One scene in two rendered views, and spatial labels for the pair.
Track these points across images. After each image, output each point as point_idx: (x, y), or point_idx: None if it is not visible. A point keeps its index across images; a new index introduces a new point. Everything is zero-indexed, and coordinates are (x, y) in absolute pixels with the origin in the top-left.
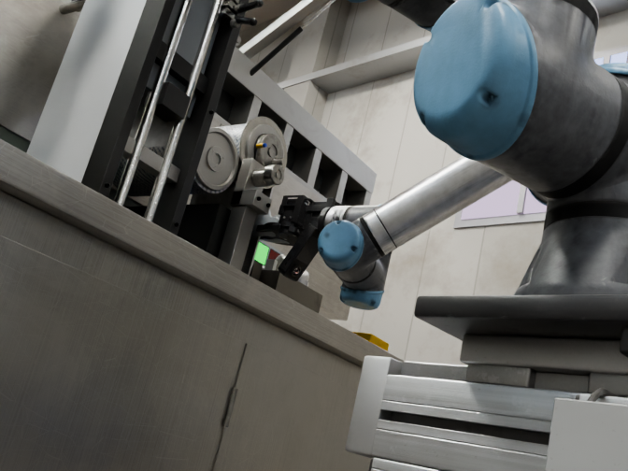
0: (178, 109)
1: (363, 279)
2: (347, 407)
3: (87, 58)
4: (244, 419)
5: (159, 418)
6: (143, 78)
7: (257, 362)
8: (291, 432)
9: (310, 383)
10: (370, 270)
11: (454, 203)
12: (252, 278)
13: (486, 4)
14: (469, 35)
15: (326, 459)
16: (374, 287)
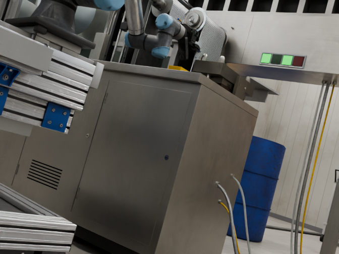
0: (124, 27)
1: (144, 46)
2: (156, 94)
3: None
4: (110, 101)
5: (85, 102)
6: (114, 25)
7: (114, 84)
8: (128, 104)
9: (136, 87)
10: (142, 42)
11: (125, 5)
12: (104, 61)
13: None
14: None
15: (146, 113)
16: (153, 47)
